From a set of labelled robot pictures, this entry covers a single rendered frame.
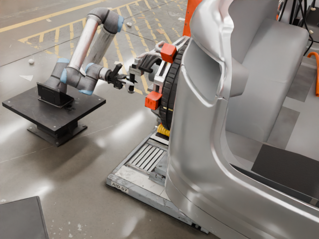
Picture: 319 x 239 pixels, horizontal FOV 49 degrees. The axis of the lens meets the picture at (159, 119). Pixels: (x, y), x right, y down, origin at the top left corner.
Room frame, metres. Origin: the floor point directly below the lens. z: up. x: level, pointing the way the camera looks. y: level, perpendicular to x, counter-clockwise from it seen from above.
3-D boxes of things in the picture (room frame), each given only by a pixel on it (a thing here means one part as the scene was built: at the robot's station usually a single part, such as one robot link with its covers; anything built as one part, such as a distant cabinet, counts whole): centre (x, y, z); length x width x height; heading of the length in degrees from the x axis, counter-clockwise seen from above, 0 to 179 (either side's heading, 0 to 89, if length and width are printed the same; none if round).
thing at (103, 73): (2.07, 0.40, 0.81); 0.10 x 0.05 x 0.09; 156
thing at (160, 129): (1.90, -0.12, 0.51); 0.29 x 0.06 x 0.06; 66
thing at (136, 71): (1.98, 0.18, 0.93); 0.09 x 0.05 x 0.05; 66
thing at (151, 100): (1.76, 0.05, 0.85); 0.09 x 0.08 x 0.07; 156
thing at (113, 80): (2.04, 0.32, 0.80); 0.12 x 0.08 x 0.09; 66
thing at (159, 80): (2.05, -0.07, 0.85); 0.54 x 0.07 x 0.54; 156
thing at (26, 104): (2.43, 0.89, 0.15); 0.60 x 0.60 x 0.30; 62
